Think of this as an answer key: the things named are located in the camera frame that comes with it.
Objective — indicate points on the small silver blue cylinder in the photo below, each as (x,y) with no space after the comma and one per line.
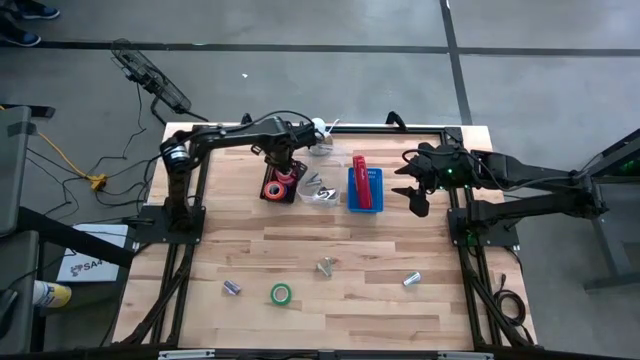
(231,287)

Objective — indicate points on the green tape roll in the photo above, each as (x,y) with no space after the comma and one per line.
(281,286)

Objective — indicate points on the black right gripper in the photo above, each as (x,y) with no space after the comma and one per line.
(435,175)

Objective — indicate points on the black aluminium table frame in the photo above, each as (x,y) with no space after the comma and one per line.
(375,130)

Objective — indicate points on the dark staple remover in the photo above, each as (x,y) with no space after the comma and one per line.
(326,193)

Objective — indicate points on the person's shoe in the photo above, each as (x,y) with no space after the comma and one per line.
(40,12)
(17,36)

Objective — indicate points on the grey flat panel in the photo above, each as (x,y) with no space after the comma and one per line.
(12,175)
(17,290)

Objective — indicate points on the blue plastic basket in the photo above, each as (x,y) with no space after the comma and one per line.
(377,190)

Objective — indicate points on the black plastic basket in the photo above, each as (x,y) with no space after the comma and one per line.
(294,196)

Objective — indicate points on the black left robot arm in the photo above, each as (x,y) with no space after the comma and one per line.
(230,135)

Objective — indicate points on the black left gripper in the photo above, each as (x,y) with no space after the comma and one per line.
(282,152)

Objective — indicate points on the white round ball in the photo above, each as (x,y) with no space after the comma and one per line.
(321,125)

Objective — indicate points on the black flat bar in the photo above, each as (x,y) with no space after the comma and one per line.
(30,110)

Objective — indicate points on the pink tape roll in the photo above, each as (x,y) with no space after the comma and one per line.
(291,181)

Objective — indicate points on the black metal cart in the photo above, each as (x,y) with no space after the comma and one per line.
(606,245)

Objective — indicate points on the orange tape roll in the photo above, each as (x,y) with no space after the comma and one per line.
(267,190)

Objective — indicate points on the black diagonal bar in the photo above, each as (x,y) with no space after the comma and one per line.
(75,239)

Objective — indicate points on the silver bracket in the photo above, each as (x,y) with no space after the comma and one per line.
(185,354)
(465,355)

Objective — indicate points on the clear plastic bin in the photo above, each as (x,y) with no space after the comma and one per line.
(336,165)

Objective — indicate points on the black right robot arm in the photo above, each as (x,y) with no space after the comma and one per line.
(530,207)

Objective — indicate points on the yellow white bottle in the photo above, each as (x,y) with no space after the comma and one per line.
(52,295)

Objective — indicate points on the red stapler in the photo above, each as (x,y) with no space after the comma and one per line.
(362,182)

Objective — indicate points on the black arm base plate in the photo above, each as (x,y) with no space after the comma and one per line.
(507,237)
(150,232)

